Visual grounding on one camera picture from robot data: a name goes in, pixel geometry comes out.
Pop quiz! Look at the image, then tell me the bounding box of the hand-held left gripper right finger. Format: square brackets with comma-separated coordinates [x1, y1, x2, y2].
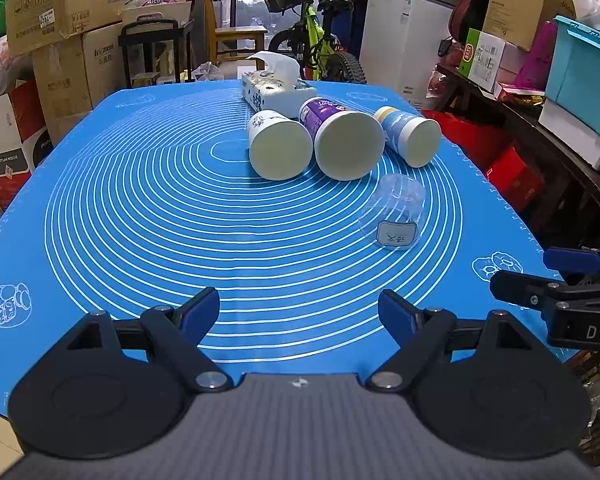
[367, 288, 534, 393]

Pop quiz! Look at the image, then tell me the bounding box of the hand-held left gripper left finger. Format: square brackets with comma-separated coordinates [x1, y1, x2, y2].
[67, 287, 234, 394]

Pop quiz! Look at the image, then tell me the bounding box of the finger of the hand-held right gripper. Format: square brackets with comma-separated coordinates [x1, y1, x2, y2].
[489, 269, 600, 319]
[543, 245, 600, 275]

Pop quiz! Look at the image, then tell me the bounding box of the clear plastic cup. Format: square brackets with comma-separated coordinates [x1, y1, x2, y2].
[358, 173, 427, 251]

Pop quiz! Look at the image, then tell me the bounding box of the purple paper cup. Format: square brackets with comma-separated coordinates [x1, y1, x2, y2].
[298, 96, 386, 182]

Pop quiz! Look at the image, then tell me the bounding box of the blue and yellow paper cup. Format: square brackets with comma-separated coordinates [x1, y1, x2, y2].
[373, 105, 442, 169]

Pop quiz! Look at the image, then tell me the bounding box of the white patterned paper cup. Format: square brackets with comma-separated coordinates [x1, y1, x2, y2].
[247, 109, 314, 181]

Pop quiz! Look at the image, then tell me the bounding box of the red gift box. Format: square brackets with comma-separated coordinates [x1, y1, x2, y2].
[422, 109, 547, 214]

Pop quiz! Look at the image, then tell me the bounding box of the dark wooden side table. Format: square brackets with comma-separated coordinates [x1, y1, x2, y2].
[434, 62, 600, 253]

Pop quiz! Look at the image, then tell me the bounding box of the blue silicone baking mat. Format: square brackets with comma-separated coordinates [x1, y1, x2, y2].
[0, 82, 581, 418]

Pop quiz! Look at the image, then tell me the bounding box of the white storage box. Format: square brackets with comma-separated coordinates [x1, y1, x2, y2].
[538, 97, 600, 172]

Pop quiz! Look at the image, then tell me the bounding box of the teal storage bin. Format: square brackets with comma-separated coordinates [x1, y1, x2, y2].
[545, 15, 600, 139]

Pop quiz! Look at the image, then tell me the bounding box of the pink bag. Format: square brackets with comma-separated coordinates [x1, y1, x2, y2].
[515, 20, 559, 91]

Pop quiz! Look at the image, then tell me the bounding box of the green and white box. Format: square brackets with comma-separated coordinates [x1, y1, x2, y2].
[459, 28, 521, 93]

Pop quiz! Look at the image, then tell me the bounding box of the patterned tissue box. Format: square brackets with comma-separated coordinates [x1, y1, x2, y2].
[241, 51, 318, 113]

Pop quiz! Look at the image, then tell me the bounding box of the black and red box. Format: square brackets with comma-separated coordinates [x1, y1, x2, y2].
[0, 127, 54, 213]

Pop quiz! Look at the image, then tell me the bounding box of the white chest freezer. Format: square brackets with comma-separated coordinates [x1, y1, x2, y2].
[358, 0, 458, 108]

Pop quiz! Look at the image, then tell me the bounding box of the tall brown cardboard box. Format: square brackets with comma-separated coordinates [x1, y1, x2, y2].
[32, 22, 126, 147]

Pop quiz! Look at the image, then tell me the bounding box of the white and red box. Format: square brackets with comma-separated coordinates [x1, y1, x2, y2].
[0, 80, 46, 161]

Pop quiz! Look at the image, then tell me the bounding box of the green bicycle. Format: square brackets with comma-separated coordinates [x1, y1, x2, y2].
[246, 0, 368, 85]

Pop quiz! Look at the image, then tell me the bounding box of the wooden chair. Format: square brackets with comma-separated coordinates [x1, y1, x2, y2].
[205, 0, 269, 63]

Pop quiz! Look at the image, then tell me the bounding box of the dark red instrument case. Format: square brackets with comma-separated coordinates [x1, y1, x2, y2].
[449, 0, 502, 44]

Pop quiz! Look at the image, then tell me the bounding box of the translucent plastic bag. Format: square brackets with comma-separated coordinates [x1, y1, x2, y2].
[0, 35, 33, 106]

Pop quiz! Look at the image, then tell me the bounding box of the large brown cardboard box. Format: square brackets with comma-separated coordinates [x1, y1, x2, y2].
[5, 0, 143, 56]

